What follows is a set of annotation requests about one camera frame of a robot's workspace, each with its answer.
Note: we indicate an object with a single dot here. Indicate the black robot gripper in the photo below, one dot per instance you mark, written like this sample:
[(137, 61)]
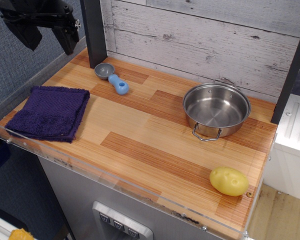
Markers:
[(23, 17)]

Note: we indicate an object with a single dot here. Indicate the blue grey plastic scoop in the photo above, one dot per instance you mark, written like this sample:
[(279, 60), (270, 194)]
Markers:
[(106, 71)]

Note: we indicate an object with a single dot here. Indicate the purple folded towel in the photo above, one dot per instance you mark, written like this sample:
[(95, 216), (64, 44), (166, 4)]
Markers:
[(51, 113)]

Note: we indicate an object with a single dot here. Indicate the silver toy fridge cabinet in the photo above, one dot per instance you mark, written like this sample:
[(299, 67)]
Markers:
[(76, 195)]

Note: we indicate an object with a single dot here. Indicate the stainless steel pot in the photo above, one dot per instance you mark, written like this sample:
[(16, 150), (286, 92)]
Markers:
[(216, 109)]

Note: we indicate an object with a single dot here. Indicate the silver dispenser button panel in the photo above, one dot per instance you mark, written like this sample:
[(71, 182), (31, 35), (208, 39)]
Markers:
[(121, 222)]

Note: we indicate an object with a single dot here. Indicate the yellow object at corner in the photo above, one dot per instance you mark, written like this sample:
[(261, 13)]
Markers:
[(20, 234)]

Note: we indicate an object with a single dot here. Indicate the yellow plastic potato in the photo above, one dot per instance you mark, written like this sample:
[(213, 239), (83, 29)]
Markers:
[(229, 181)]

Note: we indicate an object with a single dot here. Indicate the white side cabinet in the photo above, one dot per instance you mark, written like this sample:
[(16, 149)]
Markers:
[(282, 171)]

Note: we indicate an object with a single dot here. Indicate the dark grey left post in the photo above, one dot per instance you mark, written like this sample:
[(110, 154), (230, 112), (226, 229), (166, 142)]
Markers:
[(94, 31)]

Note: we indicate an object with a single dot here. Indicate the dark grey post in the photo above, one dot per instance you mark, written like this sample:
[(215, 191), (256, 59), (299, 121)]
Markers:
[(94, 31), (287, 87)]

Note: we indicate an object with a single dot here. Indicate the dark grey right post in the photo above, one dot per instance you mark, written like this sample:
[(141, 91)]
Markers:
[(287, 87)]

